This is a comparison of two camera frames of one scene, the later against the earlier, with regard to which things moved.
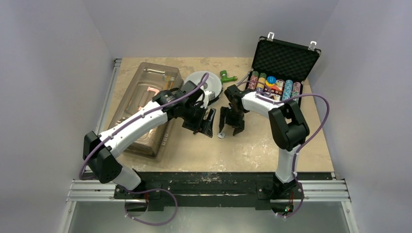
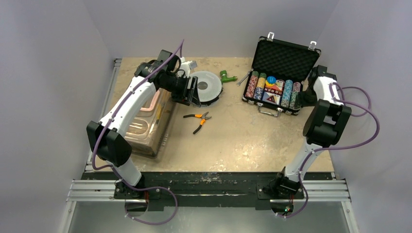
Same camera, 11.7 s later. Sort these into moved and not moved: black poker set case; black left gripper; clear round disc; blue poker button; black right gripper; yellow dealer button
Moved: black right gripper; black left gripper
Not moved: clear round disc; yellow dealer button; blue poker button; black poker set case
